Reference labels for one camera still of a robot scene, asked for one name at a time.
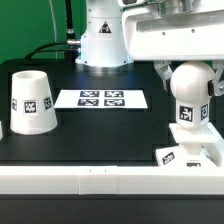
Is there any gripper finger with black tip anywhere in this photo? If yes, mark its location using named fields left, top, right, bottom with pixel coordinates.
left=208, top=60, right=224, bottom=96

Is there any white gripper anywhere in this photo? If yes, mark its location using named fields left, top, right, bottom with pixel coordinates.
left=121, top=0, right=224, bottom=91

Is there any white lamp bulb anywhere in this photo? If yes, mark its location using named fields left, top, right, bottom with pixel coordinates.
left=170, top=61, right=215, bottom=130

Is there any white lamp base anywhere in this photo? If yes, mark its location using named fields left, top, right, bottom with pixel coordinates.
left=156, top=122, right=224, bottom=168

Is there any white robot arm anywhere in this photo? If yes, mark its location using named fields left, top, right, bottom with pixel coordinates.
left=78, top=0, right=224, bottom=96

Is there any white lamp shade cone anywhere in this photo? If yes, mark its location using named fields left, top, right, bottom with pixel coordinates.
left=10, top=70, right=57, bottom=135

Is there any white sheet with markers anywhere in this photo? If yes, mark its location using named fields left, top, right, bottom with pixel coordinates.
left=55, top=90, right=148, bottom=109

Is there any white block at left edge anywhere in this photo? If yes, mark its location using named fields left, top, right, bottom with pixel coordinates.
left=0, top=121, right=3, bottom=141

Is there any black upright cable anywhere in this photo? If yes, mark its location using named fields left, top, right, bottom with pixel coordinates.
left=64, top=0, right=76, bottom=62

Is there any white front fence rail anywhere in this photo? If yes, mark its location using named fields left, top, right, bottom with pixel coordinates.
left=0, top=166, right=224, bottom=195

